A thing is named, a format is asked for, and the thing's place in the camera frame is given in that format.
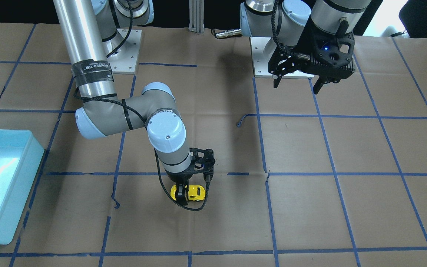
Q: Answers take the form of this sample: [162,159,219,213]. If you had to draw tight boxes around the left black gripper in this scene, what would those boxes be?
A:
[268,17,355,95]

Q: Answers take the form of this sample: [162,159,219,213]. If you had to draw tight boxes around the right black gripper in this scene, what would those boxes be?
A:
[165,148,215,206]

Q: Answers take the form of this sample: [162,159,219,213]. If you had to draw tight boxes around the yellow beetle toy car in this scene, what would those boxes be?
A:
[171,185,206,203]

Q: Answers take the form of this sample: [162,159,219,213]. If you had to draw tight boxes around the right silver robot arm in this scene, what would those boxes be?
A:
[54,0,215,208]

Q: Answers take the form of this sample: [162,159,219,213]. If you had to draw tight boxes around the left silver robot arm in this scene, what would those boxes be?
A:
[239,0,370,94]

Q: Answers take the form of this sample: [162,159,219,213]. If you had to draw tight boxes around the brown paper table cover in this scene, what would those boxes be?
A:
[0,23,427,267]

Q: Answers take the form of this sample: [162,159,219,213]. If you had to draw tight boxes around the light blue plastic bin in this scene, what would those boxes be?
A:
[0,129,44,245]

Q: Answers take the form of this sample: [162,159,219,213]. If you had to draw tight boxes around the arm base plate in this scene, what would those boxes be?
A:
[102,29,143,75]
[250,37,314,79]

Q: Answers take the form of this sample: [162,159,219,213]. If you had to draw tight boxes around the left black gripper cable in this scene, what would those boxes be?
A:
[271,0,349,60]

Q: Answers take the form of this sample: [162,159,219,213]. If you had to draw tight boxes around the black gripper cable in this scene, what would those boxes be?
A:
[271,0,349,60]
[73,0,214,212]

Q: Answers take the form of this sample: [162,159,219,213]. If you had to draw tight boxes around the silver cable connector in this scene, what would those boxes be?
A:
[211,29,242,39]

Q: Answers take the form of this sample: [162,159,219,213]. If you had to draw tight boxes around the aluminium frame post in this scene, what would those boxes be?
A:
[188,0,205,35]

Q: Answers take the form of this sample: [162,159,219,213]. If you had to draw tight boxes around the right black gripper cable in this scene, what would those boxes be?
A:
[73,0,214,212]

